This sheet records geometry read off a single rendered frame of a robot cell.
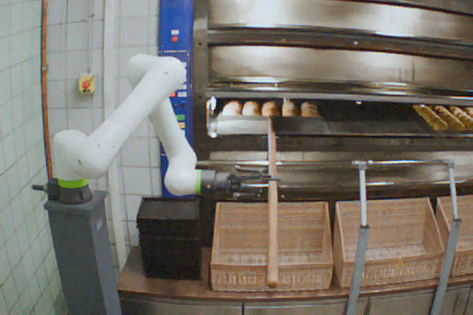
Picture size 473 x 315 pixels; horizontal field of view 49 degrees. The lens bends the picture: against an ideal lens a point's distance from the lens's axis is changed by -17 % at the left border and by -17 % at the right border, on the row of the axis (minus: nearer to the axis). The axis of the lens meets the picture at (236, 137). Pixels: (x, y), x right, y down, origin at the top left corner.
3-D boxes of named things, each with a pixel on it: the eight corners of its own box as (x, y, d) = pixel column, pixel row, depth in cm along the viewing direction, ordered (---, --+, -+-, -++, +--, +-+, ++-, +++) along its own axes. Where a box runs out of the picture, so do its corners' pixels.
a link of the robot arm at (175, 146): (137, 109, 220) (163, 101, 217) (142, 92, 229) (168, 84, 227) (173, 183, 239) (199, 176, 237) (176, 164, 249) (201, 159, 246)
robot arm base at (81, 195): (28, 199, 200) (26, 185, 198) (42, 187, 214) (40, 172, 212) (86, 206, 197) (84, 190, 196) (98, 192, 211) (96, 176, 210)
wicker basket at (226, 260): (216, 248, 309) (215, 200, 301) (323, 248, 307) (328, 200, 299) (210, 292, 262) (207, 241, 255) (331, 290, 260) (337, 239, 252)
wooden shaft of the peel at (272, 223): (277, 289, 151) (278, 281, 150) (266, 289, 151) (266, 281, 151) (274, 124, 316) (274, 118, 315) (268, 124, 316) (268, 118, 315)
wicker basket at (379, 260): (329, 248, 306) (333, 200, 299) (421, 240, 305) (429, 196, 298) (338, 290, 260) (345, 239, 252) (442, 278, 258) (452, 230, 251)
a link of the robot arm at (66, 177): (69, 192, 193) (65, 139, 188) (52, 181, 204) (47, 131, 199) (99, 185, 202) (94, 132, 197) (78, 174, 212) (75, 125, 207)
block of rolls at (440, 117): (410, 107, 363) (411, 99, 361) (467, 110, 361) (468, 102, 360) (435, 131, 304) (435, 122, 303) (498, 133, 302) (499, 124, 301)
